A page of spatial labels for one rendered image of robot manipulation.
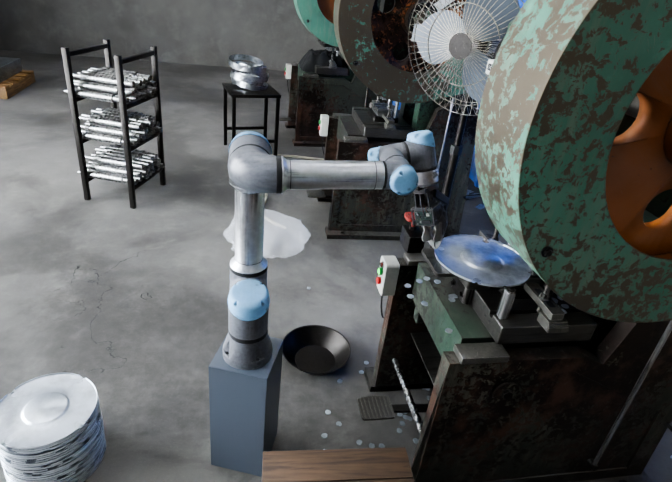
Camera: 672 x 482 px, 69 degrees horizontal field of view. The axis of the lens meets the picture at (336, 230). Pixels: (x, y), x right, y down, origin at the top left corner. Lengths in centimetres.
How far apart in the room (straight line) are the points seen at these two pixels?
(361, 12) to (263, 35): 535
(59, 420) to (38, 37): 697
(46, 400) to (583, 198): 161
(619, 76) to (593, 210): 24
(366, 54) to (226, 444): 185
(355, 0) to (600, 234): 181
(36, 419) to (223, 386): 57
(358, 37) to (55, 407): 198
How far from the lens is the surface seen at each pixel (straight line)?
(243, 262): 149
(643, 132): 108
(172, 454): 192
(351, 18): 255
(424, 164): 142
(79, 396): 185
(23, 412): 185
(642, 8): 90
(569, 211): 96
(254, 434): 169
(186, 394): 209
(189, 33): 786
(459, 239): 164
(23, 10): 831
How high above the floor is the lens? 152
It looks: 28 degrees down
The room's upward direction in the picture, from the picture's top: 7 degrees clockwise
